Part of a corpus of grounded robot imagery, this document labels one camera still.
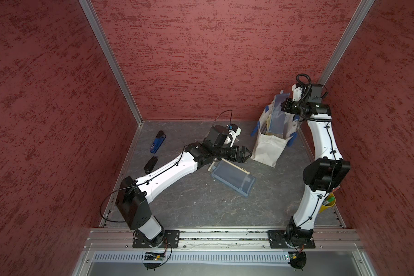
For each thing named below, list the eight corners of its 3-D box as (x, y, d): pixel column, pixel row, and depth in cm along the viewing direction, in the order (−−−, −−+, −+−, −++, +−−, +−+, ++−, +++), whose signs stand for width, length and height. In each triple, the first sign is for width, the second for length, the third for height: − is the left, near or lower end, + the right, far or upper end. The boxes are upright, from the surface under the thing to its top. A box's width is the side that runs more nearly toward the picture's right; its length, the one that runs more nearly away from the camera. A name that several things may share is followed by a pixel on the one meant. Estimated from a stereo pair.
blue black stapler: (151, 153, 106) (149, 149, 103) (160, 133, 116) (158, 130, 113) (158, 154, 106) (156, 150, 103) (166, 134, 116) (165, 130, 113)
